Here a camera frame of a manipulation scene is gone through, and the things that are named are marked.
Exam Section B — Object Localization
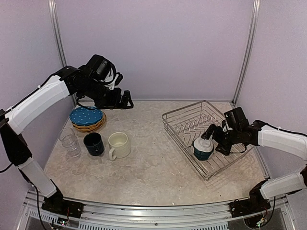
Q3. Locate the white mug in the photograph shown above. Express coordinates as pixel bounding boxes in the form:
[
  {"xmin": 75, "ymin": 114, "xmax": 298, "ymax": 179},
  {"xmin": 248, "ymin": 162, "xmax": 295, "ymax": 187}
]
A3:
[{"xmin": 108, "ymin": 132, "xmax": 131, "ymax": 161}]

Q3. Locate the dark blue mug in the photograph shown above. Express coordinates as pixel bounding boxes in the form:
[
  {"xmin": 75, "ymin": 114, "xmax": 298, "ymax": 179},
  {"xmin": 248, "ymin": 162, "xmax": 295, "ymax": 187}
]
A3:
[{"xmin": 83, "ymin": 132, "xmax": 105, "ymax": 156}]

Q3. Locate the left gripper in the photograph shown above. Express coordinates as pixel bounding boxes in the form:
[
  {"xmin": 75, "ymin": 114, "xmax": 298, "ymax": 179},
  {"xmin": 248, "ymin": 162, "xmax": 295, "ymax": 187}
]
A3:
[{"xmin": 79, "ymin": 78, "xmax": 134, "ymax": 109}]

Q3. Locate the wire dish rack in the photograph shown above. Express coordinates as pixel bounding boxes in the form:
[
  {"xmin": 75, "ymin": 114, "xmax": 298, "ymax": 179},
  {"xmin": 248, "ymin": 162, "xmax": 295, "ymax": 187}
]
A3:
[{"xmin": 162, "ymin": 101, "xmax": 253, "ymax": 181}]

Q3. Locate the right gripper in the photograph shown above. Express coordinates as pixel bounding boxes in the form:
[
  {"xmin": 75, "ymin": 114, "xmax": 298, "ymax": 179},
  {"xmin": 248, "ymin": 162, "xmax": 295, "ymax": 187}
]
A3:
[{"xmin": 202, "ymin": 123, "xmax": 241, "ymax": 155}]

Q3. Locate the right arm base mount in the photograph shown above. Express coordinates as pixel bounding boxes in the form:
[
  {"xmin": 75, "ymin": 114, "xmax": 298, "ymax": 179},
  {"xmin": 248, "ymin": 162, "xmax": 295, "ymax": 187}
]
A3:
[{"xmin": 229, "ymin": 199, "xmax": 271, "ymax": 218}]

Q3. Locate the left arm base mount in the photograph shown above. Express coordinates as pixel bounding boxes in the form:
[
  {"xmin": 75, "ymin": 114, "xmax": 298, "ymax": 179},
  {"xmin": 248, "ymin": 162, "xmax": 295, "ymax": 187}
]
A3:
[{"xmin": 42, "ymin": 196, "xmax": 84, "ymax": 219}]

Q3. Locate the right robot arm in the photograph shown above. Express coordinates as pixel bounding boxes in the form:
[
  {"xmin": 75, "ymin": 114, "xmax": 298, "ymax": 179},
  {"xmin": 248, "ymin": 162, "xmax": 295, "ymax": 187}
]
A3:
[{"xmin": 201, "ymin": 107, "xmax": 307, "ymax": 217}]

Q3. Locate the front aluminium rail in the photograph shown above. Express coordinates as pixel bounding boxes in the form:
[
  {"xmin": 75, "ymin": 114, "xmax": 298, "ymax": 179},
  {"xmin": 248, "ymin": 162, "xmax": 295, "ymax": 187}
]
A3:
[{"xmin": 23, "ymin": 189, "xmax": 295, "ymax": 230}]

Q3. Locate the right aluminium frame post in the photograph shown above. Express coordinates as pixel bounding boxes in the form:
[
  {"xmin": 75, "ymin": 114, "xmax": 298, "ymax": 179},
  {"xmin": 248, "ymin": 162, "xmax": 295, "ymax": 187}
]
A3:
[{"xmin": 232, "ymin": 0, "xmax": 261, "ymax": 106}]

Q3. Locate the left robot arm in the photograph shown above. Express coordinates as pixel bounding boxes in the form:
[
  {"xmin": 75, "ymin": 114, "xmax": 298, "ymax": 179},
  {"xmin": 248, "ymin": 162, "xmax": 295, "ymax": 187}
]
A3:
[{"xmin": 0, "ymin": 55, "xmax": 134, "ymax": 213}]

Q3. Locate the clear glass front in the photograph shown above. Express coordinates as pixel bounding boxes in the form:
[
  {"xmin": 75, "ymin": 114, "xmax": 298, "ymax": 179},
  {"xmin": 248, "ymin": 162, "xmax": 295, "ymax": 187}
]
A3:
[{"xmin": 58, "ymin": 127, "xmax": 78, "ymax": 151}]

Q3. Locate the teal white bowl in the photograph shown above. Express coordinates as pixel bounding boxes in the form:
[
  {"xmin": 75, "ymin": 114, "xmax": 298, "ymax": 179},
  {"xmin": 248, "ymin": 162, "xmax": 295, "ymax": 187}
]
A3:
[{"xmin": 192, "ymin": 137, "xmax": 214, "ymax": 161}]

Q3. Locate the aluminium frame post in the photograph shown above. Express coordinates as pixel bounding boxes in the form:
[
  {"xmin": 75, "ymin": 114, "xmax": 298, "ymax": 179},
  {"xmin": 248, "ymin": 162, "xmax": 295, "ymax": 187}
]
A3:
[
  {"xmin": 48, "ymin": 0, "xmax": 67, "ymax": 67},
  {"xmin": 232, "ymin": 0, "xmax": 261, "ymax": 106}
]

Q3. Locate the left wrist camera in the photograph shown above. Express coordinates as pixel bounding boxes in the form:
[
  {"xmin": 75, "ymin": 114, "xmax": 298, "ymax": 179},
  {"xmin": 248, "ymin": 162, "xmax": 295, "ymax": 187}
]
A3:
[{"xmin": 106, "ymin": 72, "xmax": 124, "ymax": 90}]

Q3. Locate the clear glass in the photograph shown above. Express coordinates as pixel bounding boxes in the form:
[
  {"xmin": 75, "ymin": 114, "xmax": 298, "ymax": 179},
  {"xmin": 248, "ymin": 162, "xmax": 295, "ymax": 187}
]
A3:
[
  {"xmin": 58, "ymin": 127, "xmax": 78, "ymax": 151},
  {"xmin": 62, "ymin": 139, "xmax": 81, "ymax": 157}
]

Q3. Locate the left aluminium frame post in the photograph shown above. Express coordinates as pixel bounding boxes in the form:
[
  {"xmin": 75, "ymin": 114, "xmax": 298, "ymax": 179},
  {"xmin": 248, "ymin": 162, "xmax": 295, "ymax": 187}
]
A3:
[{"xmin": 48, "ymin": 0, "xmax": 67, "ymax": 67}]

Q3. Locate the yellow dotted plate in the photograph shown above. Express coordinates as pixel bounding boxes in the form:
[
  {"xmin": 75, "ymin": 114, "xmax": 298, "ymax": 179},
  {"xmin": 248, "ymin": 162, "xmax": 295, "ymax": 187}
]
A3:
[
  {"xmin": 72, "ymin": 113, "xmax": 106, "ymax": 129},
  {"xmin": 75, "ymin": 123, "xmax": 105, "ymax": 133}
]

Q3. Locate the blue dotted plate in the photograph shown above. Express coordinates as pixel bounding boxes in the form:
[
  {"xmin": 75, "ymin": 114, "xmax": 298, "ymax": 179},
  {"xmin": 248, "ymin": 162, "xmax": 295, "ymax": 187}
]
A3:
[{"xmin": 70, "ymin": 107, "xmax": 104, "ymax": 126}]

